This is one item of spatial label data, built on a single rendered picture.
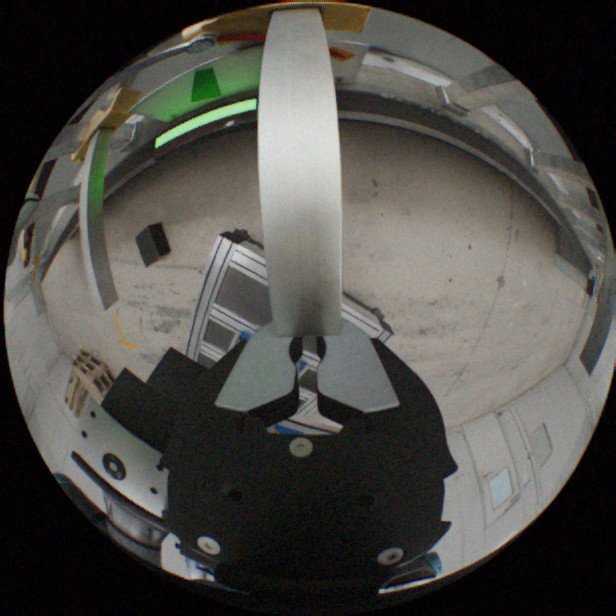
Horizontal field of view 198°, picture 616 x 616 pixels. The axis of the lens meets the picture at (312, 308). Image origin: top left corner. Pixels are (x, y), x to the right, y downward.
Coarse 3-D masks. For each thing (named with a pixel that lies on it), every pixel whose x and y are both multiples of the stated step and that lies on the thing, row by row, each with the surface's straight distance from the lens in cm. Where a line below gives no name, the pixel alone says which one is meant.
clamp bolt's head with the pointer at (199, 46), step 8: (208, 32) 21; (216, 32) 21; (200, 40) 20; (208, 40) 20; (224, 40) 22; (232, 40) 22; (240, 40) 22; (248, 40) 22; (256, 40) 22; (264, 40) 22; (192, 48) 20; (200, 48) 20; (328, 48) 23; (336, 56) 24; (344, 56) 25
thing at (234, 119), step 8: (248, 112) 28; (216, 120) 30; (224, 120) 29; (232, 120) 28; (240, 120) 28; (248, 120) 28; (200, 128) 31; (208, 128) 30; (216, 128) 29; (184, 136) 32; (192, 136) 31; (168, 144) 33; (176, 144) 32; (160, 152) 34
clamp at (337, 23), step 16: (224, 16) 20; (240, 16) 20; (256, 16) 20; (336, 16) 20; (352, 16) 20; (368, 16) 21; (192, 32) 22; (224, 32) 21; (240, 32) 21; (256, 32) 22
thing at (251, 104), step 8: (240, 104) 29; (248, 104) 29; (216, 112) 30; (224, 112) 30; (232, 112) 29; (192, 120) 32; (200, 120) 31; (208, 120) 30; (176, 128) 34; (184, 128) 33; (192, 128) 32; (160, 136) 36; (168, 136) 34; (160, 144) 35
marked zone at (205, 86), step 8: (200, 72) 26; (208, 72) 26; (200, 80) 27; (208, 80) 27; (216, 80) 28; (192, 88) 28; (200, 88) 29; (208, 88) 29; (216, 88) 29; (192, 96) 30; (200, 96) 30; (208, 96) 31; (216, 96) 31
